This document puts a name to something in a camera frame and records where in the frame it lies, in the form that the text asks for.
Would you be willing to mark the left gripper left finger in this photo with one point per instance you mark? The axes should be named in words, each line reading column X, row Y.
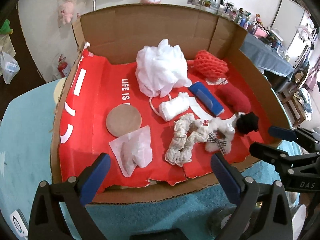
column 46, row 218

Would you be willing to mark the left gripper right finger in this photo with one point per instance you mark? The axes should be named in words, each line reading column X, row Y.
column 262, row 210

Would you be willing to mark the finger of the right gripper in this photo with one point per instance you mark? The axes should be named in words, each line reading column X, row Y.
column 305, row 138
column 269, row 154

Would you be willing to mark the black pompom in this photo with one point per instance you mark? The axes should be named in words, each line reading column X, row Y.
column 247, row 123

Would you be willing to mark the dark red soft pouch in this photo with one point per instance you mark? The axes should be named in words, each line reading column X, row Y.
column 233, row 98

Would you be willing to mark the cream knitted scrunchie toy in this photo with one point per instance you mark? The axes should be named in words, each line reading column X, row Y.
column 216, row 134

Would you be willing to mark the white cotton roll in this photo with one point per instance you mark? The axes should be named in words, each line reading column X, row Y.
column 172, row 108

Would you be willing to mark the white tissue packet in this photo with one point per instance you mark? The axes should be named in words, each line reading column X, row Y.
column 132, row 150

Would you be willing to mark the blue sponge block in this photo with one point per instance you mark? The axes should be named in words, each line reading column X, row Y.
column 199, row 90

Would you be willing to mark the red foam net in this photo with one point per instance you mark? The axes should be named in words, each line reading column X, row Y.
column 209, row 65

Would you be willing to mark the white mesh bath pouf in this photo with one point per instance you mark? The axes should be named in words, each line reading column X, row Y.
column 159, row 70

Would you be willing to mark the white power bank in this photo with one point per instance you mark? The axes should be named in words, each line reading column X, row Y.
column 19, row 223

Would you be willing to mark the large jar with metal lid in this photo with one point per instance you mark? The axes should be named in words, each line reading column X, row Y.
column 220, row 216

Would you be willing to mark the black beauty cream box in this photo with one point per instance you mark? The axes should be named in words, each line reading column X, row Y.
column 172, row 234

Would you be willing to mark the grey cloth covered side table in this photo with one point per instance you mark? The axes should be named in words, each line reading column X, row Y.
column 263, row 57

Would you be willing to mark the white refrigerator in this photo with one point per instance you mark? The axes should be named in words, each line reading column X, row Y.
column 288, row 16

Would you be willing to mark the beige round powder puff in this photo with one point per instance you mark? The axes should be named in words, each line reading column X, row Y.
column 123, row 119

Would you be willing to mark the cardboard box with red lining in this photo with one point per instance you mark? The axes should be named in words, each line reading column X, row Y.
column 103, row 77

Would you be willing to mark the red fire extinguisher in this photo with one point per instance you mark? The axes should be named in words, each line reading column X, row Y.
column 62, row 66

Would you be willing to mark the plastic bag on door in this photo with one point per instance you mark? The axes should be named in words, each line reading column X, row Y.
column 9, row 67

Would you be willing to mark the green plush on door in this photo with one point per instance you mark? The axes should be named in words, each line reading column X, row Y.
column 5, row 28

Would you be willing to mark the pale pink bunny plush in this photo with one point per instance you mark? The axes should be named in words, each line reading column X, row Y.
column 66, row 11

